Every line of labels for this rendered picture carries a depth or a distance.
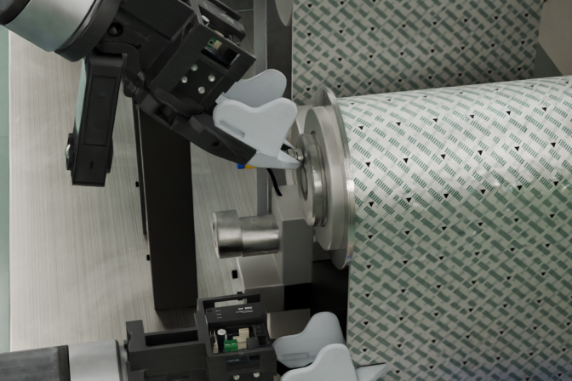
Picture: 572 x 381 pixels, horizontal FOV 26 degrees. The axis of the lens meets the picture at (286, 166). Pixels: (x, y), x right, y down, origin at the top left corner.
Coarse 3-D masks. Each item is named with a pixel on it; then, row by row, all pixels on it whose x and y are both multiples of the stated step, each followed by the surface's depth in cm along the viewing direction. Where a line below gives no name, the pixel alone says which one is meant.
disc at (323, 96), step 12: (324, 96) 97; (336, 108) 94; (336, 120) 93; (336, 132) 94; (348, 156) 92; (348, 168) 92; (348, 180) 92; (348, 192) 92; (348, 204) 92; (348, 216) 93; (348, 228) 93; (348, 240) 94; (336, 252) 99; (348, 252) 95; (336, 264) 100; (348, 264) 96
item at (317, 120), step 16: (320, 112) 97; (304, 128) 103; (320, 128) 95; (320, 144) 96; (336, 144) 94; (336, 160) 94; (336, 176) 93; (336, 192) 94; (336, 208) 94; (336, 224) 95; (320, 240) 100; (336, 240) 96
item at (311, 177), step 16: (304, 144) 97; (304, 160) 98; (320, 160) 96; (304, 176) 98; (320, 176) 95; (304, 192) 100; (320, 192) 95; (304, 208) 100; (320, 208) 96; (320, 224) 98
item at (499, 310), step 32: (480, 256) 98; (512, 256) 99; (544, 256) 100; (352, 288) 98; (384, 288) 98; (416, 288) 99; (448, 288) 100; (480, 288) 100; (512, 288) 101; (544, 288) 102; (352, 320) 100; (384, 320) 100; (416, 320) 101; (448, 320) 102; (480, 320) 102; (512, 320) 103; (544, 320) 104; (352, 352) 102; (384, 352) 102; (416, 352) 103; (448, 352) 104; (480, 352) 104; (512, 352) 105; (544, 352) 106
